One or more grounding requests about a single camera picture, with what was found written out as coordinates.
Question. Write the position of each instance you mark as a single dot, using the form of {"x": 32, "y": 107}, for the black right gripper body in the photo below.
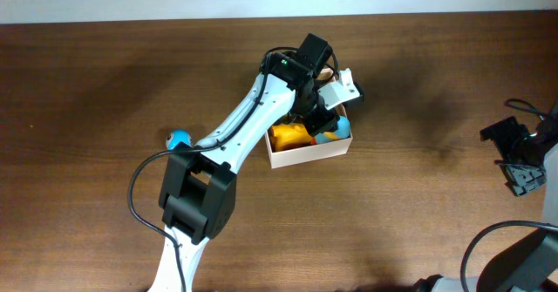
{"x": 524, "y": 179}

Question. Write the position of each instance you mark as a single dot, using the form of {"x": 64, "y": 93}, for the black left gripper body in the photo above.
{"x": 310, "y": 111}

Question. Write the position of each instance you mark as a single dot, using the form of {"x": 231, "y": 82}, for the yellow dog toy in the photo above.
{"x": 288, "y": 136}

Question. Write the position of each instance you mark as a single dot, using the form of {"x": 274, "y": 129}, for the orange blue duck toy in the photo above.
{"x": 342, "y": 132}

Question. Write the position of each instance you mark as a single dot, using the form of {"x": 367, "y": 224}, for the blue ball toy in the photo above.
{"x": 177, "y": 137}

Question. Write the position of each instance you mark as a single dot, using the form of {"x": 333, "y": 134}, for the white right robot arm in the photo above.
{"x": 527, "y": 264}

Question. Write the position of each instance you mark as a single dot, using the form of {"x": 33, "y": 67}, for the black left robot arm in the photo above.
{"x": 198, "y": 191}

